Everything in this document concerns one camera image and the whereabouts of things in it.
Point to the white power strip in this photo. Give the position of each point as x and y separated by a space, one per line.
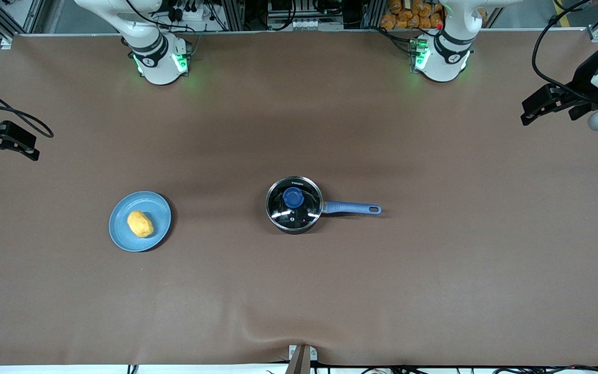
294 24

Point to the orange snack packets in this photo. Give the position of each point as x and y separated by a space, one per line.
408 15

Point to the metal bracket with post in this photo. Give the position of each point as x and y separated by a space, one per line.
301 358

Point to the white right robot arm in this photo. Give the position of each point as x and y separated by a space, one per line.
159 59

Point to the glass lid with blue knob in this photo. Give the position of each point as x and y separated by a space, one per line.
294 205

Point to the brown table mat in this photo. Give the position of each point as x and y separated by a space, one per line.
299 291

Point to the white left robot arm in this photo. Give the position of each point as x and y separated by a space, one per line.
442 57

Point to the blue plate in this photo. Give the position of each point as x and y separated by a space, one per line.
122 228

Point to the yellow potato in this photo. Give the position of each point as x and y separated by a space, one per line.
140 224

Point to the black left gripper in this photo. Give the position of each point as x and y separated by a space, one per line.
583 81

